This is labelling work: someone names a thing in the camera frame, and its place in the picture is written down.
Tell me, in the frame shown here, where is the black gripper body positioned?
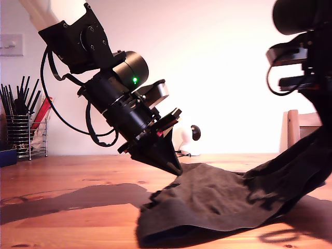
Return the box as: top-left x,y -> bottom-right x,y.
103,96 -> 183,154

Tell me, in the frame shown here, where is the dark grey underwear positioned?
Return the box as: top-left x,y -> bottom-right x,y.
136,123 -> 332,248

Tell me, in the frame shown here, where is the brown wooden chair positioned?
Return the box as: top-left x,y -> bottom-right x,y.
280,110 -> 324,154

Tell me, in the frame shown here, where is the red packet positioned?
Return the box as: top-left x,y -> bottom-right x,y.
31,95 -> 56,131

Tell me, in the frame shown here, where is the white paper packet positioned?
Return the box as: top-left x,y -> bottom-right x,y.
31,103 -> 56,154

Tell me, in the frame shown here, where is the black chopstick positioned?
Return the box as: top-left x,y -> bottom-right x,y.
0,84 -> 9,116
29,89 -> 42,115
22,76 -> 31,104
18,76 -> 25,100
8,84 -> 16,110
25,78 -> 40,112

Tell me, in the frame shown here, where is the blue box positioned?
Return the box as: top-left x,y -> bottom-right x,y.
0,149 -> 18,168

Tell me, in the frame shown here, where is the dark brown container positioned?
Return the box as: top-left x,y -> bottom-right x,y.
0,114 -> 7,153

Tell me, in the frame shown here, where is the white round security camera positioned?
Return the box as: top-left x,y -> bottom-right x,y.
174,125 -> 203,157

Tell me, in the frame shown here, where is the thick braided black cable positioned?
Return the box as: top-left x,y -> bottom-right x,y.
85,100 -> 119,148

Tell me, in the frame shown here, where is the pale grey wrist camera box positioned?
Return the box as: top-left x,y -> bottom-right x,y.
134,79 -> 170,107
266,43 -> 310,67

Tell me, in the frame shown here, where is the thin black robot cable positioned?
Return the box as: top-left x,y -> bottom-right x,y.
266,64 -> 307,96
40,46 -> 117,138

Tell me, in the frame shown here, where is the chrome wire utensil holder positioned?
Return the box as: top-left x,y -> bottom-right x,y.
5,115 -> 49,161

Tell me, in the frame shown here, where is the white wall light switch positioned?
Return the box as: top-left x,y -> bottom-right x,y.
0,33 -> 24,57

